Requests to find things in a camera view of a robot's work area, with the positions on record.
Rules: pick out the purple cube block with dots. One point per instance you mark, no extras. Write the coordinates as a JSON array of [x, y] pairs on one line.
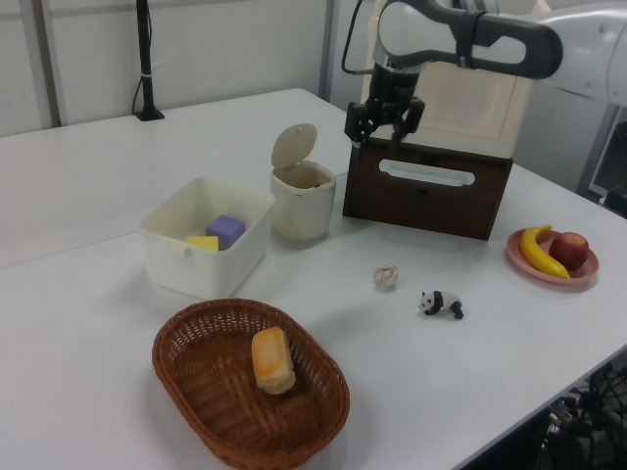
[[225, 230]]

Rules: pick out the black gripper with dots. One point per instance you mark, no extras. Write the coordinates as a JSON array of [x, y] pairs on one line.
[[394, 90]]

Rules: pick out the brown wicker basket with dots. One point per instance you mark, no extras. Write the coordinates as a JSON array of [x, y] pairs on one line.
[[220, 416]]

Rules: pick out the white square plastic bin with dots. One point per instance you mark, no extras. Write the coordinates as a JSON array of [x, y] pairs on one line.
[[196, 274]]

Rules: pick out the crumpled paper ball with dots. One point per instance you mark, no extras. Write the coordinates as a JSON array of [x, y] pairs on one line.
[[385, 278]]

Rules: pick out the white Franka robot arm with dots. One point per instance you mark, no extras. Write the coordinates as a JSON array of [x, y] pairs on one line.
[[578, 49]]

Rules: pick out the panda toy figure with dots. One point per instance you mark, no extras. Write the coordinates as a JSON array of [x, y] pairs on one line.
[[443, 301]]

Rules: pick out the small cream lidded trash can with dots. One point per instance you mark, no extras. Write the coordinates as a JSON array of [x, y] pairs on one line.
[[301, 210]]

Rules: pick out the toy bread slice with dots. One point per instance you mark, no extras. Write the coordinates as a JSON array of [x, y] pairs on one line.
[[272, 360]]

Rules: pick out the dark wooden drawer box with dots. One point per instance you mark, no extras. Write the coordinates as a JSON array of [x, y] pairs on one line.
[[426, 210]]

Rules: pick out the yellow block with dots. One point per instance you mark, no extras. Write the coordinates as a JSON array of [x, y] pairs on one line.
[[203, 243]]

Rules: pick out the yellow toy banana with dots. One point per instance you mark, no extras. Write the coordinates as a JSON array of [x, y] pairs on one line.
[[534, 252]]

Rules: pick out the pink plate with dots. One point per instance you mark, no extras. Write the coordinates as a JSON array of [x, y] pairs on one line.
[[583, 276]]

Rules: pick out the black pole stand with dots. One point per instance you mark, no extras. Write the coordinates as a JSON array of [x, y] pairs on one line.
[[145, 59]]

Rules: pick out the red toy apple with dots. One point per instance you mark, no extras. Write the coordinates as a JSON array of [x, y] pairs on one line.
[[570, 249]]

